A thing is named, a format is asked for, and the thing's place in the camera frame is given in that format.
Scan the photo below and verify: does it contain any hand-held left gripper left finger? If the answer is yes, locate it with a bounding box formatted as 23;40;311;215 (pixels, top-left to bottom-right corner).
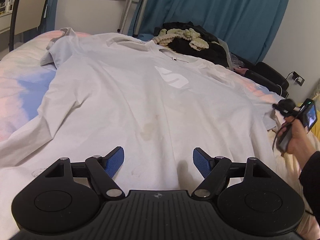
45;146;126;201

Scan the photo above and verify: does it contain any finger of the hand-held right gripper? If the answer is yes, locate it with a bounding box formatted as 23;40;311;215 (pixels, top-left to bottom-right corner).
272;99;297;113

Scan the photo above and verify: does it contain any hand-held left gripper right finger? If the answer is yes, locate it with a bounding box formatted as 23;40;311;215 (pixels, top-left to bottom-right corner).
192;147;273;201

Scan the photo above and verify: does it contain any white t-shirt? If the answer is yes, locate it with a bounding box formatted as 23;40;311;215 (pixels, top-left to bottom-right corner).
0;27;288;238

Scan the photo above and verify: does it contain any pile of black clothes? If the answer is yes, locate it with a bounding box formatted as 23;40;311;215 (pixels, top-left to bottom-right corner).
162;21;233;67

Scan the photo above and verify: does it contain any person's right hand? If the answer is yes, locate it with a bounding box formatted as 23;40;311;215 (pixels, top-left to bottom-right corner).
284;115;317;165

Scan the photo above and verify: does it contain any black sofa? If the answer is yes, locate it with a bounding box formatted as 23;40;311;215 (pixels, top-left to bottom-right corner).
230;52;290;98

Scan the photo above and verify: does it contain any sheer grey cloth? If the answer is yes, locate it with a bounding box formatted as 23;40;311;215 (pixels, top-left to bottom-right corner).
217;39;238;68

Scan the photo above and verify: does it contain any wide blue curtain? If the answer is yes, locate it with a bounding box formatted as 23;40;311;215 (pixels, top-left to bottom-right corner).
127;0;293;64

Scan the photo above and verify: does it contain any bed with pastel sheet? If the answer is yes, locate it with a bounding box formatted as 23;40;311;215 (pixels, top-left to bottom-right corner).
0;30;320;240

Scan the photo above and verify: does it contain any cream fuzzy garment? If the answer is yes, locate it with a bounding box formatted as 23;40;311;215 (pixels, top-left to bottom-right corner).
152;27;209;52

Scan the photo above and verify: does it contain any garment steamer stand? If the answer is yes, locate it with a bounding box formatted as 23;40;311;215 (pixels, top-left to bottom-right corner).
117;0;164;37

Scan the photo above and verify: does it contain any narrow blue curtain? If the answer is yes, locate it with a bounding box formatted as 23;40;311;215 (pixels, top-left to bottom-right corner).
31;0;62;32

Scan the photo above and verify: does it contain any white dressing table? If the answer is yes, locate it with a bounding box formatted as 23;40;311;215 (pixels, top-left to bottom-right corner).
0;7;13;34

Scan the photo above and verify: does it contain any white charger cable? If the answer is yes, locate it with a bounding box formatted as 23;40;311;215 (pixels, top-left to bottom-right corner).
279;79;298;96

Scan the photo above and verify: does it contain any wall socket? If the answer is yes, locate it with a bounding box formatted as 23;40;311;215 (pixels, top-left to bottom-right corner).
292;72;305;87

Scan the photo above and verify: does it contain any white chair with black frame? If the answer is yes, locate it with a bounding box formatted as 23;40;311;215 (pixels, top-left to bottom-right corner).
9;0;50;53

